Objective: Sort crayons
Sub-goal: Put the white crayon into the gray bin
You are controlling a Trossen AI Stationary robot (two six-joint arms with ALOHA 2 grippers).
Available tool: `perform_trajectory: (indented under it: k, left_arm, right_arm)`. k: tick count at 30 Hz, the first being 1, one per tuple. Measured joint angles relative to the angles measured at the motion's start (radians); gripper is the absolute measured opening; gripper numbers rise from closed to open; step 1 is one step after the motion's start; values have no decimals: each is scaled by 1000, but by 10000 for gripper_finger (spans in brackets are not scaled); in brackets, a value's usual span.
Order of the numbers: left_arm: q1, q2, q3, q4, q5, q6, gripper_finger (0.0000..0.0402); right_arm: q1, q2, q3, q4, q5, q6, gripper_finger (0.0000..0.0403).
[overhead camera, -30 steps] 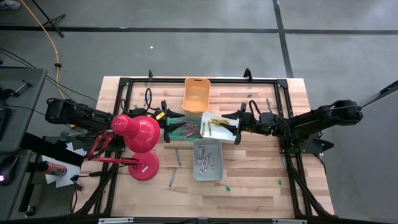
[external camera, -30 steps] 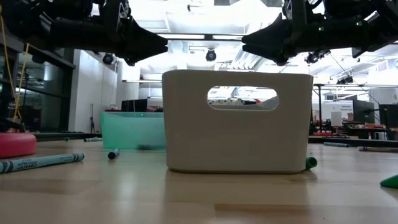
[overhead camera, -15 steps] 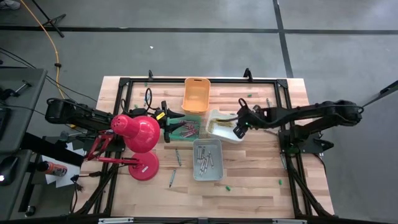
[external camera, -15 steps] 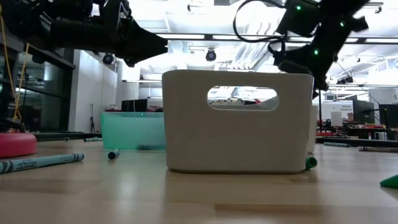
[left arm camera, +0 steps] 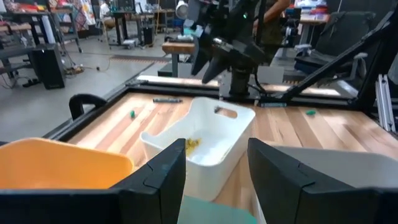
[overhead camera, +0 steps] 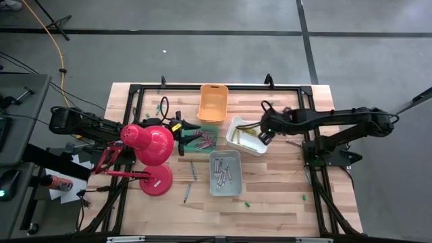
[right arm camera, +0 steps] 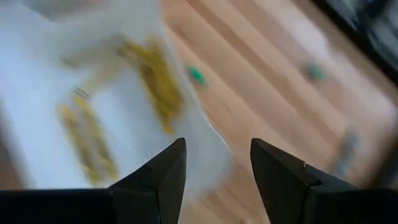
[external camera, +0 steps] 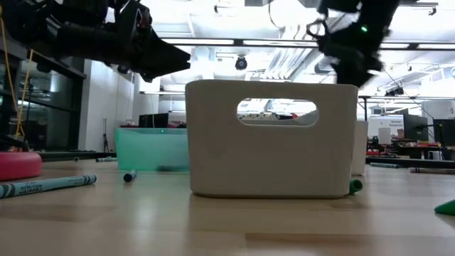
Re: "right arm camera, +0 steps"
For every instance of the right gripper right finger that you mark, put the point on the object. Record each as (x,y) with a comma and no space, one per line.
(280,186)

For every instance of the green eraser cap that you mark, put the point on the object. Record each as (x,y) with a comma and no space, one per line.
(196,75)
(314,72)

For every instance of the grey crayon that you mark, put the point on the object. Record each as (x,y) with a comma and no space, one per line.
(345,152)

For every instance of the white plastic bin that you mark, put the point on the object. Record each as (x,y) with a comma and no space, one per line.
(37,109)

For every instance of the black table frame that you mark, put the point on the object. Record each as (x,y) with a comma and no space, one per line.
(373,31)

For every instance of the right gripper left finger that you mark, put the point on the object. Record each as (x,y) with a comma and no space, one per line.
(155,193)

